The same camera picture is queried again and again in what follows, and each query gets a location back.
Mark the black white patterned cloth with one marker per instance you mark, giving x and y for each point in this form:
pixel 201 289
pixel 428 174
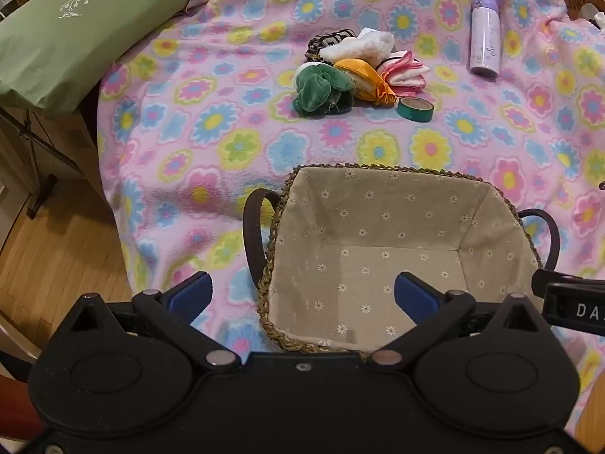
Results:
pixel 324 40

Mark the white fluffy cloth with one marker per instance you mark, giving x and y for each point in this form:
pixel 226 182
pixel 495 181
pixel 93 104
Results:
pixel 359 45

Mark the green embroidered pillow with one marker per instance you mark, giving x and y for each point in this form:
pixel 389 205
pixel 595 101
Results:
pixel 71 38

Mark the lined woven basket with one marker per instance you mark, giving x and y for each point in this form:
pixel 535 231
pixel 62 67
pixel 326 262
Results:
pixel 378 255

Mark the cream ball green toy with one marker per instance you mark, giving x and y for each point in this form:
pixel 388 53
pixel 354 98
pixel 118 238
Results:
pixel 309 65

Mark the orange cloth pouch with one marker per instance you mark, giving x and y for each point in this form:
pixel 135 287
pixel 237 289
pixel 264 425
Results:
pixel 366 78

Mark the purple white bottle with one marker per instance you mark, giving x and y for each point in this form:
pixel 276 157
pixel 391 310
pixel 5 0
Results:
pixel 486 33

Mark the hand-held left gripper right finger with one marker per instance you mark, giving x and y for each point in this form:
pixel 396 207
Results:
pixel 416 295

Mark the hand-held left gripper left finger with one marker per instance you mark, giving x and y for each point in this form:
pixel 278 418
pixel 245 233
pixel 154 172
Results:
pixel 190 293

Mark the green tape roll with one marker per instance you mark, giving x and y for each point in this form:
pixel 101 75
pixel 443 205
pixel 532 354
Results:
pixel 415 108

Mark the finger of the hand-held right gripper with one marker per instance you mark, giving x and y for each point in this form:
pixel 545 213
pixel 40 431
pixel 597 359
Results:
pixel 540 282

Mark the green plush toy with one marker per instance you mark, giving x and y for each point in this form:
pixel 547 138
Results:
pixel 321 90

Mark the dark folding stand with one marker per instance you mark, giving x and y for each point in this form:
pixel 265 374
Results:
pixel 42 151

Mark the white tissue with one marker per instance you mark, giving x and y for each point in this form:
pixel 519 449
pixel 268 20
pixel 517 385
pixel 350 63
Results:
pixel 600 21

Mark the pink floral fleece blanket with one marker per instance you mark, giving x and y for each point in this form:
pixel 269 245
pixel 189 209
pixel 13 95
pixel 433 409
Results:
pixel 189 104

